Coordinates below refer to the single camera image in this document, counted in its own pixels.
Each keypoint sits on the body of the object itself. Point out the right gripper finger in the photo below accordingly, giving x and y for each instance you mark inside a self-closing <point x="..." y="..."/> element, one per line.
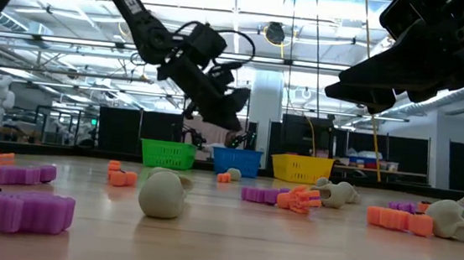
<point x="365" y="97"/>
<point x="397" y="68"/>

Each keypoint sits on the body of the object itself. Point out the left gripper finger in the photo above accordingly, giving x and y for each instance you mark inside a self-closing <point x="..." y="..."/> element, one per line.
<point x="225" y="108"/>

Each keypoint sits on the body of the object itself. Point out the blue plastic basket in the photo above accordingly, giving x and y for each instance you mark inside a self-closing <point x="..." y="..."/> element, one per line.
<point x="237" y="162"/>

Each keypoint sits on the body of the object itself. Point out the green plastic basket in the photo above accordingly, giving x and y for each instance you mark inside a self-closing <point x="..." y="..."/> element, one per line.
<point x="166" y="156"/>

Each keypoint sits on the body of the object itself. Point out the yellow plastic basket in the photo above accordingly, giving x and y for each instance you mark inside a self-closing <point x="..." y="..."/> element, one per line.
<point x="300" y="169"/>

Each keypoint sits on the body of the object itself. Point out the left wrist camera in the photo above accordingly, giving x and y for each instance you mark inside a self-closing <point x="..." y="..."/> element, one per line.
<point x="206" y="43"/>

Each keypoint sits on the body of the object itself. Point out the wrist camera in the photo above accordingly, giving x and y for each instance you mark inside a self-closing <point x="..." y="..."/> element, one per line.
<point x="206" y="43"/>
<point x="398" y="16"/>

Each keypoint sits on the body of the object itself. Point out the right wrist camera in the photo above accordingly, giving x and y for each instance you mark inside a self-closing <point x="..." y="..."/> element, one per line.
<point x="398" y="16"/>

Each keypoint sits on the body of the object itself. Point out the black overhead camera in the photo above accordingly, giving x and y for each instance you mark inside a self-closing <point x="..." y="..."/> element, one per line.
<point x="275" y="33"/>

